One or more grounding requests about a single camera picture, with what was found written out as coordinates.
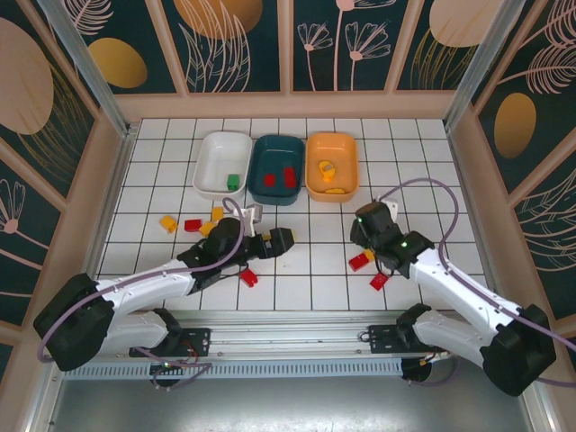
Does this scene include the aluminium frame post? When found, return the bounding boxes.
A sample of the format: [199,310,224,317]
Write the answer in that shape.
[444,0,518,134]
[38,0,132,139]

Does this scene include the orange plastic container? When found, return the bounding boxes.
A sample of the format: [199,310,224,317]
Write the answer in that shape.
[304,131,361,203]

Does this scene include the grey metal sheet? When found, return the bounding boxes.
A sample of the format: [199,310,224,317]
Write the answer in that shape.
[44,377,545,432]

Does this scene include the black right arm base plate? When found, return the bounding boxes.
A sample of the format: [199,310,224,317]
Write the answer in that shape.
[367,323,451,359]

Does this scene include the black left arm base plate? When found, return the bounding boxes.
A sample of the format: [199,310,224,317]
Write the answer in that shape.
[129,327,212,359]

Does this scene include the aluminium table side rail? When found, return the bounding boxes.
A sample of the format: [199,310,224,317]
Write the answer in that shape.
[80,128,136,320]
[445,125,509,319]

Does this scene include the white plastic container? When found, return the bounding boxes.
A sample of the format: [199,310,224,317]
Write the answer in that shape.
[192,130,254,201]

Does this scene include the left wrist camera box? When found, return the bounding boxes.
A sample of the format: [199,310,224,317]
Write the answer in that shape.
[240,202,265,225]

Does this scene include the small circuit board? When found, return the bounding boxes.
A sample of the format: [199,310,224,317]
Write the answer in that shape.
[150,359,190,374]

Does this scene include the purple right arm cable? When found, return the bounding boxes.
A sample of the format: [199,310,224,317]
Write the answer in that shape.
[373,177,576,389]

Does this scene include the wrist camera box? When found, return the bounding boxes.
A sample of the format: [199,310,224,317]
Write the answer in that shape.
[240,202,265,225]
[375,196,401,216]

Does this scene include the slotted grey cable duct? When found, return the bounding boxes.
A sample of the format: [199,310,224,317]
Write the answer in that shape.
[60,358,406,380]

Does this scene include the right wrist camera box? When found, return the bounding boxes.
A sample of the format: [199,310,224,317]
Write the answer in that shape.
[375,196,401,216]

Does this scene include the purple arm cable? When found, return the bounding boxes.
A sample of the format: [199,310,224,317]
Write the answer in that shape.
[38,197,253,392]
[373,177,576,389]

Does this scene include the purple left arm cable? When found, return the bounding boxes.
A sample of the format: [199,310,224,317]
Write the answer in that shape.
[38,197,253,392]

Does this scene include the yellow lego window piece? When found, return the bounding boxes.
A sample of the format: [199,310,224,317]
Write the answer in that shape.
[317,160,339,183]

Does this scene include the teal plastic container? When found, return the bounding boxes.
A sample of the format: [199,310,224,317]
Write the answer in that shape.
[246,133,306,207]

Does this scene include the aluminium mounting rail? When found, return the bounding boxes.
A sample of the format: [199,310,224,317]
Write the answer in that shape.
[43,309,532,361]

